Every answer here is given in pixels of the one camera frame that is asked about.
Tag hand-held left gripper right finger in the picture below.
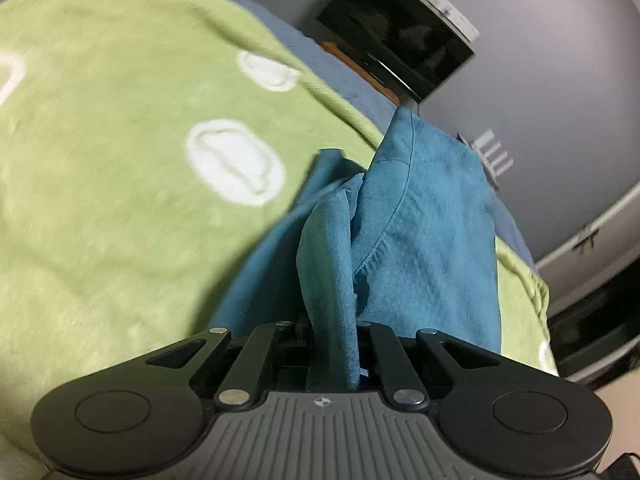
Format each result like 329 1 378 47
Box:
350 322 507 409

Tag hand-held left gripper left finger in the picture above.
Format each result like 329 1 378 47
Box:
142 321 314 407

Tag teal hooded jacket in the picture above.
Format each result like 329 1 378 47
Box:
207 105 503 393

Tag green fleece blanket white patches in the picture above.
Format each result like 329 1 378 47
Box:
0 0 561 480

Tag white router with antennas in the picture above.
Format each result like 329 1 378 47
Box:
457 130 515 191

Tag wooden monitor stand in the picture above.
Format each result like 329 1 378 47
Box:
320 41 402 107

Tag blue bed sheet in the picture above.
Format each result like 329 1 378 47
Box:
0 0 538 267

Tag black flat monitor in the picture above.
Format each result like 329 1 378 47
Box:
316 0 475 104

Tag white wall hook rack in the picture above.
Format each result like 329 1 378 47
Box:
426 0 482 44

